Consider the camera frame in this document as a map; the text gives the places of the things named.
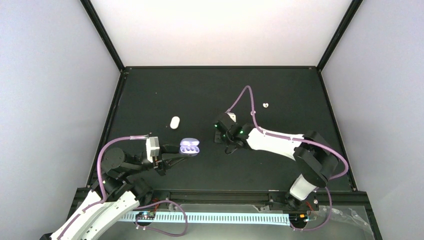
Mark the white oval capsule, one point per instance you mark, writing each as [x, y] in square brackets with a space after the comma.
[175, 122]

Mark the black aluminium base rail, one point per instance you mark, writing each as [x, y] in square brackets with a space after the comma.
[276, 200]

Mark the black frame post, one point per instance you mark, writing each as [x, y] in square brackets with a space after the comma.
[102, 32]
[339, 32]

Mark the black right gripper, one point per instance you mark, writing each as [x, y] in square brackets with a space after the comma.
[217, 137]

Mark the black frame post left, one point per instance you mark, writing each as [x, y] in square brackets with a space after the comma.
[102, 32]

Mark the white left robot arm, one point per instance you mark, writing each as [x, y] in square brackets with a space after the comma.
[120, 189]

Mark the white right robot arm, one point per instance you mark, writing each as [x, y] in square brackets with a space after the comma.
[314, 158]

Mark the light blue slotted cable duct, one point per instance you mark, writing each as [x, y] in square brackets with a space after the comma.
[278, 219]

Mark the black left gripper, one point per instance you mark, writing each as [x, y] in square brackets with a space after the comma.
[164, 159]

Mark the black frame post right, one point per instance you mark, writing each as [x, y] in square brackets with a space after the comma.
[339, 32]

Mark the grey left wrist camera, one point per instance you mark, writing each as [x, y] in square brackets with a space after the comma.
[152, 148]

